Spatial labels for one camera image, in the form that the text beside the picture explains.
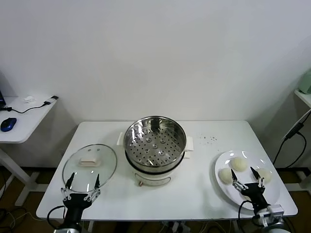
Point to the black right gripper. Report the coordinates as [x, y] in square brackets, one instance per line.
[255, 194]

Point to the white power strip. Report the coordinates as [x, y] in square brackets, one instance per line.
[179, 227]

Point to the perforated steel steamer basket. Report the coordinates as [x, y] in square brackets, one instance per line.
[136, 136]

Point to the blue computer mouse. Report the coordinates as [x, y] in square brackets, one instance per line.
[8, 124]

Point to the white steamed baozi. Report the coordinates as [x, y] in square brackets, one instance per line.
[266, 176]
[239, 163]
[224, 176]

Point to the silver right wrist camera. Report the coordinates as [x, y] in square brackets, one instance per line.
[274, 211]

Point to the white electric cooker base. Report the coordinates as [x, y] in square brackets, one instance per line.
[155, 178]

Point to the large white plate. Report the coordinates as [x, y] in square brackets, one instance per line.
[247, 155]

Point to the small white plastic object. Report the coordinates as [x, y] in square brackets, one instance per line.
[28, 99]

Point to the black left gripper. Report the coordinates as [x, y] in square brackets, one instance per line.
[75, 206]

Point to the white side desk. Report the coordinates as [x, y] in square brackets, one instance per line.
[29, 121]

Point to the dark laptop screen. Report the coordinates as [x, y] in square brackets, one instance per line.
[2, 98]

